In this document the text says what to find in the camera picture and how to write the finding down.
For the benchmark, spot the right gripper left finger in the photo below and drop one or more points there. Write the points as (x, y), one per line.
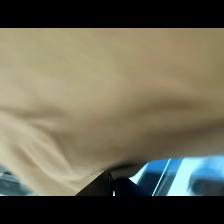
(98, 186)

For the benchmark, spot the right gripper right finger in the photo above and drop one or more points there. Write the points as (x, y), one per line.
(128, 188)

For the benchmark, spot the beige shirt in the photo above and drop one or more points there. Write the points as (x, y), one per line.
(100, 93)

